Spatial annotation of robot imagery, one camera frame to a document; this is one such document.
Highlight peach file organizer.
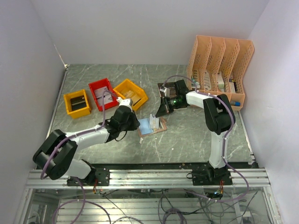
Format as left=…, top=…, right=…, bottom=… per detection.
left=187, top=35, right=254, bottom=111

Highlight pink leather card holder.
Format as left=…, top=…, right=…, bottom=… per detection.
left=138, top=114, right=167, bottom=137

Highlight red bin with cards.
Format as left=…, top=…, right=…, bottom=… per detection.
left=88, top=78, right=119, bottom=112

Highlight black book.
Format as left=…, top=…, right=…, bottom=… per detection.
left=157, top=80, right=189, bottom=108

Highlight yellow bin left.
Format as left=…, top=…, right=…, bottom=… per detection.
left=64, top=89, right=91, bottom=119

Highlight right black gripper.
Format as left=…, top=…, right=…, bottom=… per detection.
left=156, top=96, right=184, bottom=118

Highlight tangled floor cables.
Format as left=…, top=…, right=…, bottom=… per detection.
left=93, top=186, right=257, bottom=224

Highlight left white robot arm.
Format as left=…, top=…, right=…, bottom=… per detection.
left=33, top=105, right=140, bottom=185

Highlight aluminium frame rail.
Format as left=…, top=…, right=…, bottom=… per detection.
left=25, top=168, right=271, bottom=189

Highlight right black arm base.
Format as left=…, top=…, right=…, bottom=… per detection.
left=186, top=169, right=233, bottom=186

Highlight yellow bin with cards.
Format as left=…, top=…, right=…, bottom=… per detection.
left=113, top=79, right=148, bottom=111

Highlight white silver VIP card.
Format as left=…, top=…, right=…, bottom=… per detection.
left=149, top=114, right=160, bottom=129

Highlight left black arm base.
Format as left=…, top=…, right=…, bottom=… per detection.
left=67, top=164, right=110, bottom=187

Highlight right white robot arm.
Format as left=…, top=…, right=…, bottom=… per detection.
left=156, top=80, right=235, bottom=186

